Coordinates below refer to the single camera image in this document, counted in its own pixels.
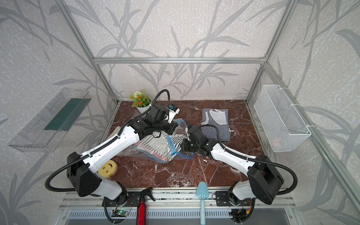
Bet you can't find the clear vacuum bag blue zipper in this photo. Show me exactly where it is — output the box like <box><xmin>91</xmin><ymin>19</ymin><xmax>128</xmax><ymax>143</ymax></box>
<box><xmin>117</xmin><ymin>118</ymin><xmax>193</xmax><ymax>164</ymax></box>

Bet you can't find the black striped garment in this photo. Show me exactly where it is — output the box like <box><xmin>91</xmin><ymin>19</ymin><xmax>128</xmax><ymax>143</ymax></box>
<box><xmin>134</xmin><ymin>133</ymin><xmax>193</xmax><ymax>164</ymax></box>

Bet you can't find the blue striped tank top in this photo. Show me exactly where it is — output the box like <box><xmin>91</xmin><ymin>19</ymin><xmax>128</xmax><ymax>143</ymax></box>
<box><xmin>201</xmin><ymin>108</ymin><xmax>231</xmax><ymax>142</ymax></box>

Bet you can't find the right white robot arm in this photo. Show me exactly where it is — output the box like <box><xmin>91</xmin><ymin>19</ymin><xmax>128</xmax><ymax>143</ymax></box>
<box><xmin>181</xmin><ymin>124</ymin><xmax>298</xmax><ymax>205</ymax></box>

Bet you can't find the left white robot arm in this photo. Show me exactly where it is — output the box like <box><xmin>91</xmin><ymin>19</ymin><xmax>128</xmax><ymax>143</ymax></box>
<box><xmin>45</xmin><ymin>105</ymin><xmax>180</xmax><ymax>200</ymax></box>

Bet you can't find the white pot with plant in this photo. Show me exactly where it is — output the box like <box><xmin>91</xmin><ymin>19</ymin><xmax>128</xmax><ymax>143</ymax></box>
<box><xmin>129</xmin><ymin>89</ymin><xmax>152</xmax><ymax>113</ymax></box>

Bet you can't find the light blue garden trowel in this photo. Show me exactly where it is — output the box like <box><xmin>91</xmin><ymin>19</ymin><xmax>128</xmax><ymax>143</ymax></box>
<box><xmin>196</xmin><ymin>182</ymin><xmax>210</xmax><ymax>225</ymax></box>

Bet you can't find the yellow smiley sponge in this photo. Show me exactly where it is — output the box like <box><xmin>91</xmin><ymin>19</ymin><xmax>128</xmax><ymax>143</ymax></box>
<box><xmin>98</xmin><ymin>160</ymin><xmax>118</xmax><ymax>179</ymax></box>

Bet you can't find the red spray bottle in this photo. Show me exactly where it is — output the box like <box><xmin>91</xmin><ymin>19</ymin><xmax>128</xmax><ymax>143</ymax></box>
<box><xmin>136</xmin><ymin>187</ymin><xmax>156</xmax><ymax>225</ymax></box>

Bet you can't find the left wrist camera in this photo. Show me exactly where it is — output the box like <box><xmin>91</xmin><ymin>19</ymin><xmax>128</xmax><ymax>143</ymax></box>
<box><xmin>168</xmin><ymin>104</ymin><xmax>180</xmax><ymax>123</ymax></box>

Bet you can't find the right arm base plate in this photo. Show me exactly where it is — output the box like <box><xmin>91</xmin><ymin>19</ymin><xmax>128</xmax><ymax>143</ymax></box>
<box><xmin>215</xmin><ymin>191</ymin><xmax>253</xmax><ymax>207</ymax></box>

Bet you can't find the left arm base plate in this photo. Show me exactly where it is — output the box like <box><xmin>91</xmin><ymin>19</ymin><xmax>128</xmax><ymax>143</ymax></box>
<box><xmin>101</xmin><ymin>191</ymin><xmax>141</xmax><ymax>208</ymax></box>

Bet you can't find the white wire wall basket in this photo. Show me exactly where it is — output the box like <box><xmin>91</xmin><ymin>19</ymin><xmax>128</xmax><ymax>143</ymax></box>
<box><xmin>254</xmin><ymin>84</ymin><xmax>312</xmax><ymax>152</ymax></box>

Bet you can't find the clear plastic wall shelf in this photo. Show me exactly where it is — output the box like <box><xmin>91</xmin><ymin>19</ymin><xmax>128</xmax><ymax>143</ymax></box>
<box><xmin>8</xmin><ymin>88</ymin><xmax>91</xmax><ymax>153</ymax></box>

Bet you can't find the aluminium cage frame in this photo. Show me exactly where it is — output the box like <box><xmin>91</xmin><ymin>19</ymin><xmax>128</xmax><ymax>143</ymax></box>
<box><xmin>50</xmin><ymin>0</ymin><xmax>360</xmax><ymax>225</ymax></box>

